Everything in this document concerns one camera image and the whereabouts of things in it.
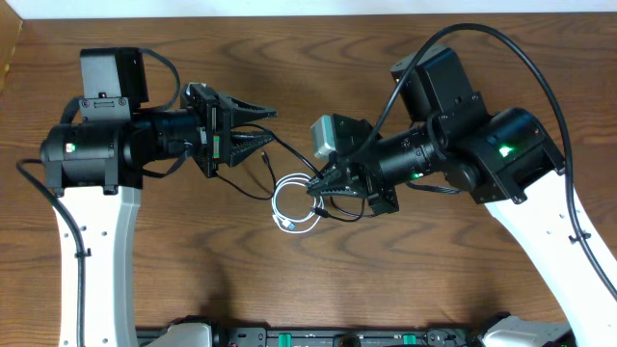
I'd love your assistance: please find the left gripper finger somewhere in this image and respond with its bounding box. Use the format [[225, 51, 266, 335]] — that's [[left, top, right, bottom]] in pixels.
[[228, 131, 274, 167], [221, 93, 278, 129]]

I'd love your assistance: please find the black usb cable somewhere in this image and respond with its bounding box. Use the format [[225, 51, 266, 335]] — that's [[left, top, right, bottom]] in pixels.
[[214, 122, 325, 201], [310, 195, 380, 224]]

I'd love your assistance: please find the white usb cable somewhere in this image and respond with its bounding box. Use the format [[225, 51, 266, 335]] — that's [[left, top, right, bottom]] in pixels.
[[270, 173, 325, 235]]

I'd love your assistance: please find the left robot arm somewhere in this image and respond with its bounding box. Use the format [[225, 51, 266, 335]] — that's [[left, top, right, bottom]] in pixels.
[[40, 47, 276, 346]]

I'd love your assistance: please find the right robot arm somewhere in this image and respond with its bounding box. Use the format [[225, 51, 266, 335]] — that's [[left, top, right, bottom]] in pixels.
[[308, 46, 616, 346]]

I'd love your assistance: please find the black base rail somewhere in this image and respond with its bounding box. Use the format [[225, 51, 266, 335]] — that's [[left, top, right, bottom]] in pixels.
[[137, 326, 488, 347]]

